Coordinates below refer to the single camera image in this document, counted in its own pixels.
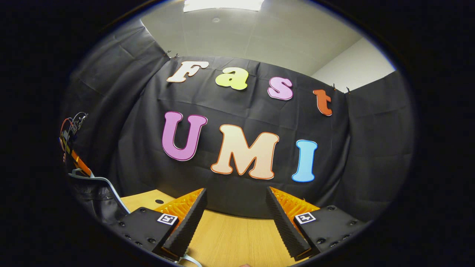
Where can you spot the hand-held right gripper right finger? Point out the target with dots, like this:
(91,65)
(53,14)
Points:
(284,226)

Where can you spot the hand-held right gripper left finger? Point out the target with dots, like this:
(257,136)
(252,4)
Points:
(191,222)

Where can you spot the black backdrop cloth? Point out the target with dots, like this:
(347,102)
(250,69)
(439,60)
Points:
(122,111)

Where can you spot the light blue suitcase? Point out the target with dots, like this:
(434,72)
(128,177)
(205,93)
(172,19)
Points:
(100,200)

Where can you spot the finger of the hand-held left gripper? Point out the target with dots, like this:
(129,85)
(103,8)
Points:
(79,161)

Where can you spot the ceiling light panel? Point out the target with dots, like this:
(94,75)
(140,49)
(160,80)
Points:
(222,4)

